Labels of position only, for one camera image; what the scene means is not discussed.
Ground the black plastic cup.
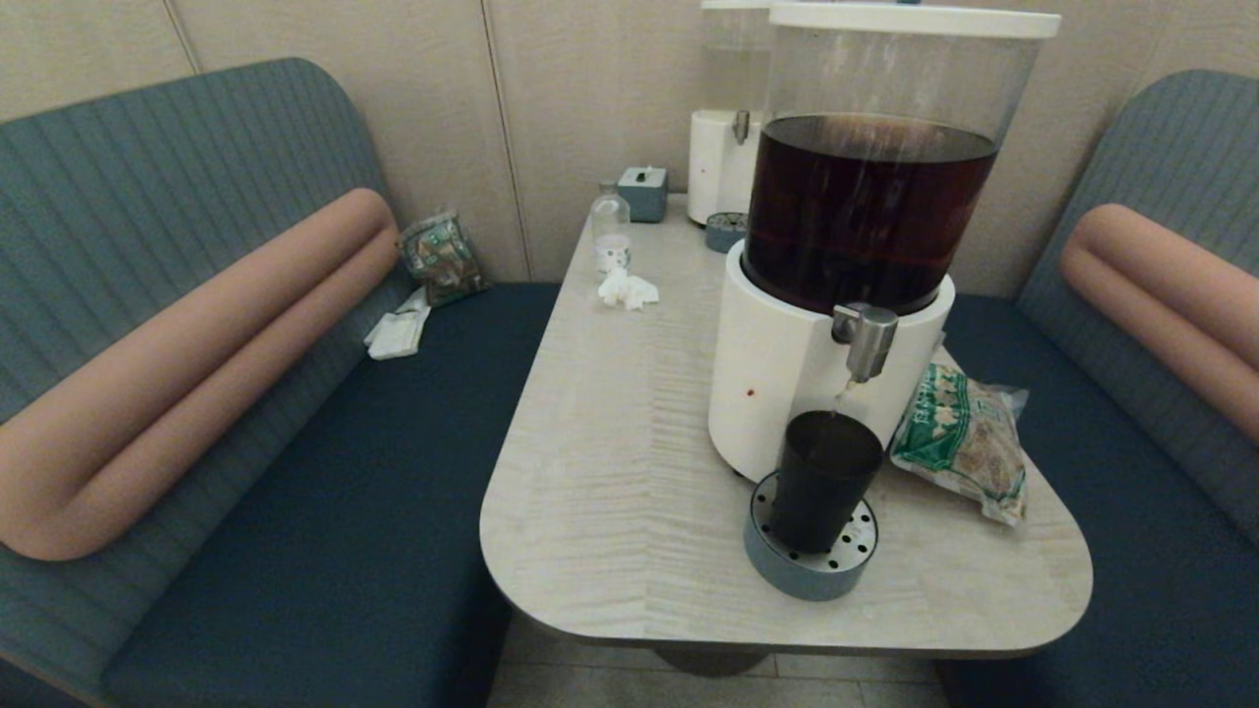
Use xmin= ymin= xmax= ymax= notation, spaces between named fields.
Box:
xmin=770 ymin=410 xmax=886 ymax=555

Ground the steel dispenser tap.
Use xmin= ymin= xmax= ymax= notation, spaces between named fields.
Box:
xmin=831 ymin=303 xmax=900 ymax=384

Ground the crumpled white tissue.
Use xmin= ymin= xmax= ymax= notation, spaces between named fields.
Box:
xmin=597 ymin=265 xmax=660 ymax=311

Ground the clear plastic bottle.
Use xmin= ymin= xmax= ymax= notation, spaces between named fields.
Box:
xmin=590 ymin=180 xmax=631 ymax=273

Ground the small blue-grey drip tray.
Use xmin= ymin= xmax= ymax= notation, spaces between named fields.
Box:
xmin=704 ymin=210 xmax=749 ymax=253

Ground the blue-grey tissue box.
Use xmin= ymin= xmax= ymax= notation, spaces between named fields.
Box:
xmin=617 ymin=164 xmax=669 ymax=222

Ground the clear water dispenser white base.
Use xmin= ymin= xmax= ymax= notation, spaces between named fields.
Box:
xmin=687 ymin=0 xmax=773 ymax=225

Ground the dark green snack bag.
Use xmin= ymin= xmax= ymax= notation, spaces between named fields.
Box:
xmin=395 ymin=208 xmax=490 ymax=306

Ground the white napkin pack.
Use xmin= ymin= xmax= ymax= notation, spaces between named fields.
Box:
xmin=363 ymin=287 xmax=432 ymax=361

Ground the large dark tea dispenser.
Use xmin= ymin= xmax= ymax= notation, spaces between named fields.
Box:
xmin=708 ymin=0 xmax=1061 ymax=483

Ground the blue-grey perforated drip tray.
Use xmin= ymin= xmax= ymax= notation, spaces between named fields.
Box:
xmin=745 ymin=472 xmax=881 ymax=603

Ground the green grain snack bag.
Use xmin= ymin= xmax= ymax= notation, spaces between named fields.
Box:
xmin=890 ymin=362 xmax=1031 ymax=529

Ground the pink bolster cushion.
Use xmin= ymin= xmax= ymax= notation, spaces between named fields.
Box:
xmin=0 ymin=187 xmax=399 ymax=562
xmin=1060 ymin=202 xmax=1259 ymax=443

